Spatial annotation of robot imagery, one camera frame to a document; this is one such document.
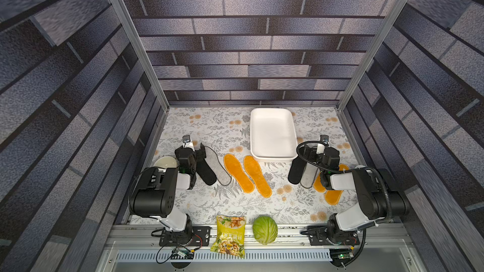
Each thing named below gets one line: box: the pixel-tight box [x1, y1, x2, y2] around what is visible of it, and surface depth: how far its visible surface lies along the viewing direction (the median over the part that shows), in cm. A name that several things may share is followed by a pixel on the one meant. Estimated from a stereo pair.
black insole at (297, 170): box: [288, 155, 307, 185], surface depth 92 cm
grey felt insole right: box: [300, 162, 319, 189], surface depth 91 cm
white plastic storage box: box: [250, 107, 299, 163], surface depth 105 cm
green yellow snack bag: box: [210, 214, 247, 259], surface depth 71 cm
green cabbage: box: [252, 215, 278, 245], surface depth 71 cm
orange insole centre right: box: [243, 155, 273, 198], surface depth 92 cm
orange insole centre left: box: [223, 153, 255, 194], surface depth 94 cm
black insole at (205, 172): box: [195, 158, 217, 186], surface depth 92 cm
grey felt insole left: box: [204, 146, 232, 186], surface depth 94 cm
